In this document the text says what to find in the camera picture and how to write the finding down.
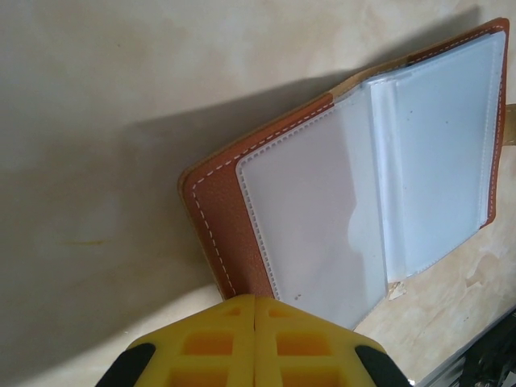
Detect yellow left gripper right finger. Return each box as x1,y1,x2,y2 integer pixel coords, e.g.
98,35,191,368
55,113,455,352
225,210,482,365
254,297,408,387

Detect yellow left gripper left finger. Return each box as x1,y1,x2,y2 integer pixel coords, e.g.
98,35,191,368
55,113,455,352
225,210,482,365
103,293,258,387

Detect brown leather card holder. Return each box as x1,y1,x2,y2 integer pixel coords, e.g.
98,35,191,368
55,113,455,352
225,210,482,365
179,15,516,330

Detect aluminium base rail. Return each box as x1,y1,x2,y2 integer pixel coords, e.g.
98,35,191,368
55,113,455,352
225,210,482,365
417,304,516,387

